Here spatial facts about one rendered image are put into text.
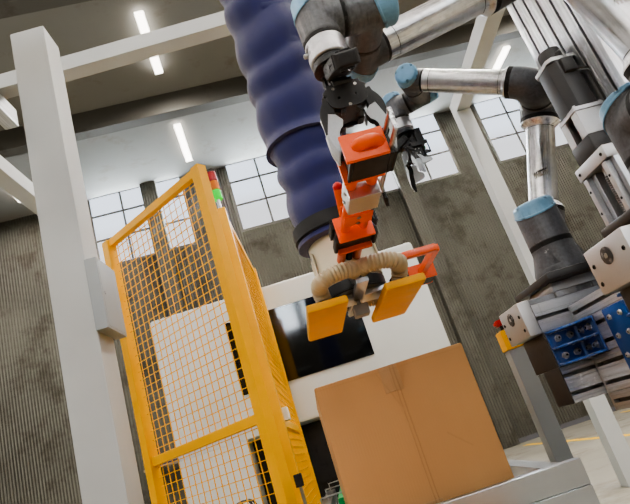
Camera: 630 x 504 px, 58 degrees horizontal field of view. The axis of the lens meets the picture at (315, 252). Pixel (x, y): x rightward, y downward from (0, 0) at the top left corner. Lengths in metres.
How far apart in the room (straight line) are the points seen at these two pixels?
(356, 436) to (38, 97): 2.10
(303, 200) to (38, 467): 10.10
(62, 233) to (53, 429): 8.87
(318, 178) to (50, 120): 1.60
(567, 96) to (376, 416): 0.93
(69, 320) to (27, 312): 9.46
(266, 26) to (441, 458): 1.26
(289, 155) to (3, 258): 11.06
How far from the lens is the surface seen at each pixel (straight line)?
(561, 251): 1.65
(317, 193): 1.49
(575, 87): 1.62
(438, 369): 1.53
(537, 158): 1.89
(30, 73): 3.02
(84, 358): 2.36
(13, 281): 12.18
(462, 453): 1.52
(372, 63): 1.25
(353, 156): 0.92
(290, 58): 1.70
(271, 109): 1.63
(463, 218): 11.95
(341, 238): 1.24
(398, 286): 1.34
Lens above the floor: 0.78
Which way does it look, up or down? 19 degrees up
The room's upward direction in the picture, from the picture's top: 18 degrees counter-clockwise
